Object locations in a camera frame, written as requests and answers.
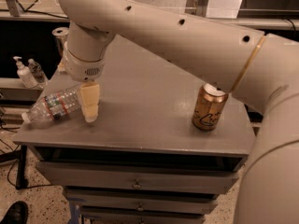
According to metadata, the bottom grey drawer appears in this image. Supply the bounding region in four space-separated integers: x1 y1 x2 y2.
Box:
81 206 205 224

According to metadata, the grey drawer cabinet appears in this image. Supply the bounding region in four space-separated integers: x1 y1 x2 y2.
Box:
12 35 262 224

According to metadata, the silver blue energy drink can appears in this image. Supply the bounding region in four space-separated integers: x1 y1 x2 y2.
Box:
52 27 68 56

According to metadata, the black stand leg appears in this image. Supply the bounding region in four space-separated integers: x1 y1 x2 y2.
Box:
16 146 28 190

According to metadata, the middle grey drawer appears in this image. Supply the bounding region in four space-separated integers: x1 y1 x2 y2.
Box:
64 189 218 215

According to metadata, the white pump dispenser bottle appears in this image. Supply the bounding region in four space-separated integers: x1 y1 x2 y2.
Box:
13 56 37 89

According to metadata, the black shoe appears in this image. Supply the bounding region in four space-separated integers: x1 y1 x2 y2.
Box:
0 201 28 224

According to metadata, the gold soda can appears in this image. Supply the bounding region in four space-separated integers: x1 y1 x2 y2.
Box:
192 83 228 131

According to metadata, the black floor cable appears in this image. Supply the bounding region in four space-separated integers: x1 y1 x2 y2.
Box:
0 121 54 190

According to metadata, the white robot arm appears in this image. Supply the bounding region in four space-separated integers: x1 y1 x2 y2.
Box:
59 0 299 224

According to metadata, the top grey drawer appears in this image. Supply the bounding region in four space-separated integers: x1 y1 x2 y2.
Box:
36 161 238 194

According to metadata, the black cable on ledge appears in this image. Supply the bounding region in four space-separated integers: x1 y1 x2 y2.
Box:
0 0 68 20

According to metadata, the grey drawer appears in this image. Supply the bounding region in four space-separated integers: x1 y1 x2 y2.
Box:
36 161 238 194
64 189 218 215
81 206 205 224

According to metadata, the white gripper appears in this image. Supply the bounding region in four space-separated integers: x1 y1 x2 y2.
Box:
62 43 105 123

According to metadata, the clear plastic water bottle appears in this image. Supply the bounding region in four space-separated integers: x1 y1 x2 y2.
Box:
21 85 80 123

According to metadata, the small clear bottle on shelf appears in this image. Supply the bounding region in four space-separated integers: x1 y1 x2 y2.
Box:
28 59 48 85

